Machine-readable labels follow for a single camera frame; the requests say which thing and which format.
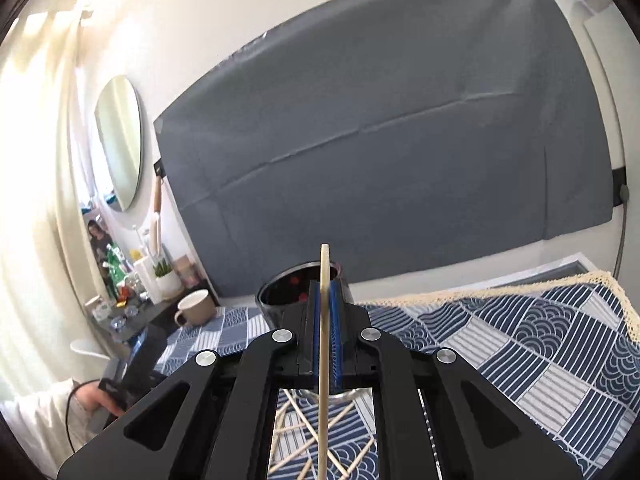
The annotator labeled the oval wall mirror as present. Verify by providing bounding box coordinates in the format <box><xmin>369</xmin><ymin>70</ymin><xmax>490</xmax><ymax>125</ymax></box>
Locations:
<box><xmin>94</xmin><ymin>75</ymin><xmax>144</xmax><ymax>212</ymax></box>

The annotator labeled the person's left hand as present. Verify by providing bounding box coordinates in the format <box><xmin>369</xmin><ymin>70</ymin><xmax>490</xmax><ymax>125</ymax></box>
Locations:
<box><xmin>75</xmin><ymin>382</ymin><xmax>125</xmax><ymax>417</ymax></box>

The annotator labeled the black side shelf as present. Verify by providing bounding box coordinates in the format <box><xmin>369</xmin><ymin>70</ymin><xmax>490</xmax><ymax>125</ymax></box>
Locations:
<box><xmin>89</xmin><ymin>283</ymin><xmax>219</xmax><ymax>347</ymax></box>

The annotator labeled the wooden chopstick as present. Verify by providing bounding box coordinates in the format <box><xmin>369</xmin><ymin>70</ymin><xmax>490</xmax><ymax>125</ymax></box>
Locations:
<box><xmin>318</xmin><ymin>244</ymin><xmax>331</xmax><ymax>480</ymax></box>

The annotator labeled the wooden hairbrush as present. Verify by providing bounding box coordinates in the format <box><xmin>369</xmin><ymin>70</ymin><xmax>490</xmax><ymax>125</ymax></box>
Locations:
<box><xmin>150</xmin><ymin>176</ymin><xmax>163</xmax><ymax>257</ymax></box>

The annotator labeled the white lotion bottle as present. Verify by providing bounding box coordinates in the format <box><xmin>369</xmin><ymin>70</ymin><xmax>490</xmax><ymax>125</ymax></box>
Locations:
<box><xmin>134</xmin><ymin>256</ymin><xmax>163</xmax><ymax>304</ymax></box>

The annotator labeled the grey cloth backdrop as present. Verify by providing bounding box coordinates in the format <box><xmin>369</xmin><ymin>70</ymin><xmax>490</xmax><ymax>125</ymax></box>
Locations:
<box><xmin>155</xmin><ymin>0</ymin><xmax>613</xmax><ymax>297</ymax></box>

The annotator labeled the black cylindrical utensil holder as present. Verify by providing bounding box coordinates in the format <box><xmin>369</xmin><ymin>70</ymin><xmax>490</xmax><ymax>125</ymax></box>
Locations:
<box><xmin>254</xmin><ymin>259</ymin><xmax>352</xmax><ymax>401</ymax></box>

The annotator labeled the small potted plant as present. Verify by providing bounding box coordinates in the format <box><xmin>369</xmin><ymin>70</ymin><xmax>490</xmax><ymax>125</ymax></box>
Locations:
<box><xmin>153</xmin><ymin>259</ymin><xmax>183</xmax><ymax>300</ymax></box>

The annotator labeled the blue white patterned tablecloth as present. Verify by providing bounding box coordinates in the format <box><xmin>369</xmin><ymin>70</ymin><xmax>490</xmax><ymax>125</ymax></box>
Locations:
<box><xmin>155</xmin><ymin>276</ymin><xmax>639</xmax><ymax>479</ymax></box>

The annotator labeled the beige ceramic mug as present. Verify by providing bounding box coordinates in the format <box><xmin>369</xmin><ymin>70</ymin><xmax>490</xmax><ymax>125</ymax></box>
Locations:
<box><xmin>174</xmin><ymin>289</ymin><xmax>217</xmax><ymax>327</ymax></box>

